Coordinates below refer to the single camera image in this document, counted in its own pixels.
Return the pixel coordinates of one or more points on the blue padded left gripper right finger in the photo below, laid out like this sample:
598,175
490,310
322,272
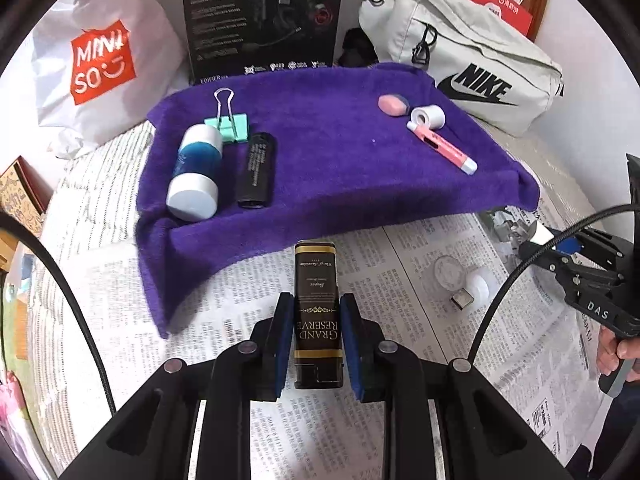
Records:
365,367

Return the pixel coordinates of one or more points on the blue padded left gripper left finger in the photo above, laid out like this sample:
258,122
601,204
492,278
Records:
269,366

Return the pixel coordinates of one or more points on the black gold Grand Reserve box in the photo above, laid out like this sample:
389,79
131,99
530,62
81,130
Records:
318,314

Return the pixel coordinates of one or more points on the black lighter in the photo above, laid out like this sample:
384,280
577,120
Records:
255,183

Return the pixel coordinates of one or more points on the white blue cylindrical bottle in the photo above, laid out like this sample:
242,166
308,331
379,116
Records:
193,191

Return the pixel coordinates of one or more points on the pink highlighter pen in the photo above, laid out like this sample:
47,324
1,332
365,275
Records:
440,145

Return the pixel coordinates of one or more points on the white tape roll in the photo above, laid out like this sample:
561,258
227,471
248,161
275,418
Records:
431,116

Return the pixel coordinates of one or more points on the person's right hand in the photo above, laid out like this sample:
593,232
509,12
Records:
611,351

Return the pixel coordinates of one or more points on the newspaper sheet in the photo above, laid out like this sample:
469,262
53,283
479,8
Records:
429,365

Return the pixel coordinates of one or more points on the clear suction cup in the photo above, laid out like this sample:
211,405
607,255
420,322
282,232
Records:
449,274

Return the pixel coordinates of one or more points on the purple towel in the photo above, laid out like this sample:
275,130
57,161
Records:
341,165

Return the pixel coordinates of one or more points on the teal binder clip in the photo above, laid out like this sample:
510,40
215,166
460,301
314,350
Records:
232,127

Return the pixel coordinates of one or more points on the grey Nike bag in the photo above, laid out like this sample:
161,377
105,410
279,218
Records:
484,65

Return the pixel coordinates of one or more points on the pink eraser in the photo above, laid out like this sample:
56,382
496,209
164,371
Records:
393,105

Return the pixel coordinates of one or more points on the brown patterned book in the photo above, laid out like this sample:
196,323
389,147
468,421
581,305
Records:
25,196

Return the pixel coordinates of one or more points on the black headset box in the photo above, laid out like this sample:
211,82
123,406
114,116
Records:
246,37

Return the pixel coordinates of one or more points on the white Miniso plastic bag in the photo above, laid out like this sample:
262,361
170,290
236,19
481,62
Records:
101,66

